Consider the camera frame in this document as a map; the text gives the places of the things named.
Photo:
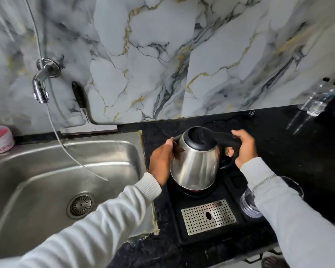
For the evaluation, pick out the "white tub with pink contents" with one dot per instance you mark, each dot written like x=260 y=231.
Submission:
x=0 y=139

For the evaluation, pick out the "stainless steel electric kettle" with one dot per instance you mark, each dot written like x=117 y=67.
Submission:
x=195 y=161

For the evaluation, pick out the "person's left forearm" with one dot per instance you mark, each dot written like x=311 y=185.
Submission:
x=86 y=228

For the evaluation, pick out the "person's right thumb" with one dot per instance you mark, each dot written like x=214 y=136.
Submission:
x=236 y=133

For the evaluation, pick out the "person's left thumb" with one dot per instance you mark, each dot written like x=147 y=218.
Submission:
x=169 y=142

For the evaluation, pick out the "perforated metal drip grate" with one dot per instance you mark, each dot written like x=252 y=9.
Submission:
x=209 y=216

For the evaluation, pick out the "black kettle base tray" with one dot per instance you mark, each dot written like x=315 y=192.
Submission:
x=212 y=192

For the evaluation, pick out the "metal sink drain strainer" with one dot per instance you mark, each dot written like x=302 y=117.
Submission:
x=80 y=205

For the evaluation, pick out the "clear plastic water bottle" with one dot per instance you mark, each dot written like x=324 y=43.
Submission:
x=310 y=99
x=321 y=104

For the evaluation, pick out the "person's left hand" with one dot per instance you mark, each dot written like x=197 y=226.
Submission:
x=159 y=161

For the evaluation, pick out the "person's foot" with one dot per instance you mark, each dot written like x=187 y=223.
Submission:
x=271 y=262

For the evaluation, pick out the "stainless steel sink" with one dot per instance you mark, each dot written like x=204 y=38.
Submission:
x=36 y=181

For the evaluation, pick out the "clear drinking glass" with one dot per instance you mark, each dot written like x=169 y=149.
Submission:
x=247 y=205

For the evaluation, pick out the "chrome wall tap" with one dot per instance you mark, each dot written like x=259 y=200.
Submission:
x=42 y=80

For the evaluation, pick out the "person's right hand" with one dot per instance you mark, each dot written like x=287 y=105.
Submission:
x=248 y=147

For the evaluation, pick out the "person's right forearm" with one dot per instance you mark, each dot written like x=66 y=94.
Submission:
x=293 y=220

